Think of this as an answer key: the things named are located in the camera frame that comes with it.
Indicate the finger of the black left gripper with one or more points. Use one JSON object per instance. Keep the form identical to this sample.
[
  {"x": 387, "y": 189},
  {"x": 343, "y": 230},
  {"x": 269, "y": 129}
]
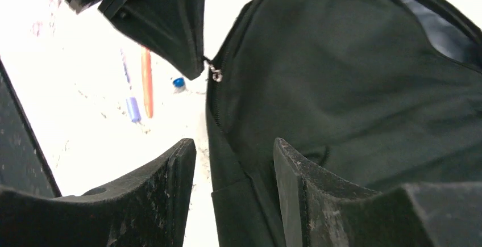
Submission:
[{"x": 172, "y": 29}]

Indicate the blue capped marker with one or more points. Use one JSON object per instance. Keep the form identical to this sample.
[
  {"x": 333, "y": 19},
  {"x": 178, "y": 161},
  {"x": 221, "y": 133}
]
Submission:
[{"x": 179, "y": 85}]

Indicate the orange pen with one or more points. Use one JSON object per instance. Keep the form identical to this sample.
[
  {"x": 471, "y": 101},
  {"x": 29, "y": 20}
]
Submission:
[{"x": 146, "y": 69}]

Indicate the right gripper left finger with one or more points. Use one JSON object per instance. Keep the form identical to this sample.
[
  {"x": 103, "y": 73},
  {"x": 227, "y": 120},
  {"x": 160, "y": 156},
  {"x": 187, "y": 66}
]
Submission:
[{"x": 146, "y": 207}]

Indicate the black student backpack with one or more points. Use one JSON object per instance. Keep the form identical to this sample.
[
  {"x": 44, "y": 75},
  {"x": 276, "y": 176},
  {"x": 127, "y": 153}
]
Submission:
[{"x": 378, "y": 92}]

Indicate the white blue marker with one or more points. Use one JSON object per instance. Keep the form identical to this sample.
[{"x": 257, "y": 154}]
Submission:
[{"x": 131, "y": 101}]

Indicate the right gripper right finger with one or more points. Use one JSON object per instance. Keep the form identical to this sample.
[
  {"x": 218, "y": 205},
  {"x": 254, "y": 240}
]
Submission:
[{"x": 320, "y": 208}]

